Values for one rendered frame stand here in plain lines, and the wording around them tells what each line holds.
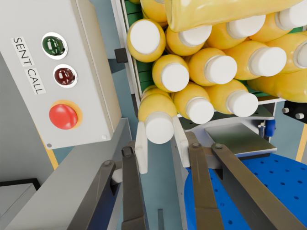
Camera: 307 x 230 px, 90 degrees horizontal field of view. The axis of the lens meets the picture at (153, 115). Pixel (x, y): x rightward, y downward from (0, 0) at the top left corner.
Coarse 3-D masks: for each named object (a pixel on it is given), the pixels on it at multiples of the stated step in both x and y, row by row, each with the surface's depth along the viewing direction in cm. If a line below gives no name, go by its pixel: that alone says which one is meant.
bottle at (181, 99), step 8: (184, 88) 28; (192, 88) 27; (200, 88) 27; (176, 96) 29; (184, 96) 26; (192, 96) 26; (200, 96) 25; (208, 96) 27; (176, 104) 28; (184, 104) 26; (184, 112) 27
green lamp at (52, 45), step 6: (48, 36) 17; (54, 36) 17; (42, 42) 17; (48, 42) 17; (54, 42) 17; (60, 42) 17; (48, 48) 17; (54, 48) 17; (60, 48) 18; (54, 54) 18; (60, 54) 18
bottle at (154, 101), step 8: (152, 88) 31; (144, 96) 28; (152, 96) 25; (160, 96) 25; (168, 96) 28; (144, 104) 24; (152, 104) 23; (160, 104) 23; (168, 104) 23; (144, 112) 23; (152, 112) 22; (160, 112) 22; (168, 112) 22; (176, 112) 25; (144, 120) 23
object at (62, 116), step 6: (54, 108) 20; (60, 108) 20; (66, 108) 20; (72, 108) 20; (54, 114) 20; (60, 114) 20; (66, 114) 20; (72, 114) 20; (54, 120) 20; (60, 120) 20; (66, 120) 20; (72, 120) 20; (60, 126) 21; (66, 126) 21; (72, 126) 21
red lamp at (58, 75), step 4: (60, 68) 18; (64, 68) 18; (56, 72) 18; (60, 72) 18; (64, 72) 18; (68, 72) 18; (56, 76) 18; (60, 76) 18; (64, 76) 18; (68, 76) 18; (72, 76) 19; (56, 80) 18; (60, 80) 18; (64, 80) 18; (68, 80) 19; (72, 80) 19; (60, 84) 19; (64, 84) 19; (68, 84) 19
